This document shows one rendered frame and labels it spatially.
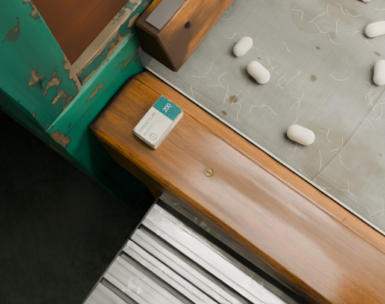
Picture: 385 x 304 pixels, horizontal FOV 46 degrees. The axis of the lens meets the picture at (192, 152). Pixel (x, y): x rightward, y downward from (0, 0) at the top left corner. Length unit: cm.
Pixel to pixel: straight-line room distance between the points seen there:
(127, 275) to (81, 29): 34
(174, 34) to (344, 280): 36
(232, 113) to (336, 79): 15
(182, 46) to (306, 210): 25
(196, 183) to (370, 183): 23
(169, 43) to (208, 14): 7
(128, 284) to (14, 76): 35
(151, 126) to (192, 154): 6
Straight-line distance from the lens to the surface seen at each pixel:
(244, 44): 65
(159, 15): 55
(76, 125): 59
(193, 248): 66
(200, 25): 59
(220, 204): 57
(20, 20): 40
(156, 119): 58
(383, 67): 68
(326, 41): 69
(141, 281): 66
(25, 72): 44
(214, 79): 64
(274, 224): 57
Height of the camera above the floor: 133
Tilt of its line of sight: 75 degrees down
